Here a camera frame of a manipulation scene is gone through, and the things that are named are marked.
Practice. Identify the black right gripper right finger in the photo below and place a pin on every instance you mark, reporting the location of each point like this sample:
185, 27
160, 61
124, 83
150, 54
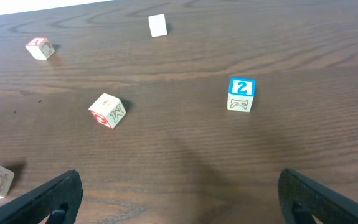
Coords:
302, 200

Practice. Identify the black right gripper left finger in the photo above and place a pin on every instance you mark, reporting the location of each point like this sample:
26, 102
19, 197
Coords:
57, 200

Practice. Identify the blue number 2 block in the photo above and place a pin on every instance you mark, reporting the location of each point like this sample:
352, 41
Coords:
241, 93

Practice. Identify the red letter I block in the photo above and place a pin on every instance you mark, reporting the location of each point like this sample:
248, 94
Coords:
40, 48

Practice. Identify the red-edged picture block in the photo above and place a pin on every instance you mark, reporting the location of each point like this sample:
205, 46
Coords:
108, 110

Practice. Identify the white picture block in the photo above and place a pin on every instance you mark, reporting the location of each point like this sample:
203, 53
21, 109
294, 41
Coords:
157, 25

